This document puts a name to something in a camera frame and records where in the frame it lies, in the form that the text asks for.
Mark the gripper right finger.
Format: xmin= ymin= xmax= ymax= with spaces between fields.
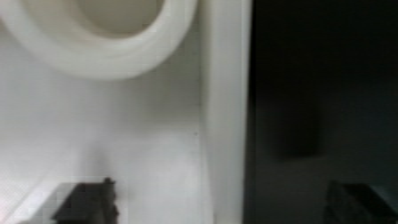
xmin=324 ymin=181 xmax=398 ymax=224

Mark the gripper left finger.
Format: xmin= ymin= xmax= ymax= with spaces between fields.
xmin=52 ymin=178 xmax=120 ymax=224

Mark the white square table top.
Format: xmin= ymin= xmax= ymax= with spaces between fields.
xmin=0 ymin=0 xmax=253 ymax=224

